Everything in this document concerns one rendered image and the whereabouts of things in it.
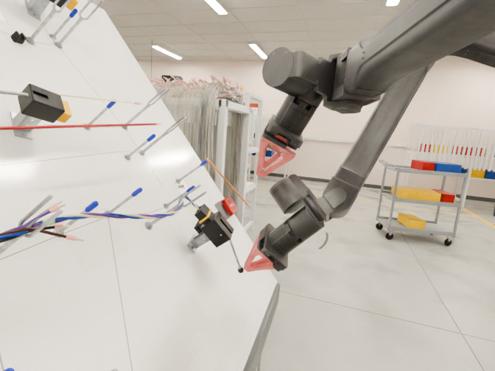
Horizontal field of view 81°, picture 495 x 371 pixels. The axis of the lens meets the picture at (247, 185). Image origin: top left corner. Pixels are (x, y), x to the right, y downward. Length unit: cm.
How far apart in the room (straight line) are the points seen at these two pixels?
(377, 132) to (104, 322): 58
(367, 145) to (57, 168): 56
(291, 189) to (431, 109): 830
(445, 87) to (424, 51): 861
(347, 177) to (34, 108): 53
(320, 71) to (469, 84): 866
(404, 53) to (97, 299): 47
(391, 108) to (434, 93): 820
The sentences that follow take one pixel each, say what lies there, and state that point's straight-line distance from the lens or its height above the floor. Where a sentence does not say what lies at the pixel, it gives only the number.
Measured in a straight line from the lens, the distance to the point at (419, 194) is 446.
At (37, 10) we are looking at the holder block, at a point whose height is 154.
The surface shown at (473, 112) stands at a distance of 908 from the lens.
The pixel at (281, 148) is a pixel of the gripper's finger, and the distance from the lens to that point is 50.
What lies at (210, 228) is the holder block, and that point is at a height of 112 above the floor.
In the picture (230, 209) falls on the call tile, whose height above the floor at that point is 110.
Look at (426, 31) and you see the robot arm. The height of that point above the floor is 142.
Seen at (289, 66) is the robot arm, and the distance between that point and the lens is 45.
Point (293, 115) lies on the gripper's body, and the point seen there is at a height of 136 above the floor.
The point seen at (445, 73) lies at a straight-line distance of 899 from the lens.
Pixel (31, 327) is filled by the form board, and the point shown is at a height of 110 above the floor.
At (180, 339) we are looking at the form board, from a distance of 55.
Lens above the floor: 133
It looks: 11 degrees down
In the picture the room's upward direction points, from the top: 4 degrees clockwise
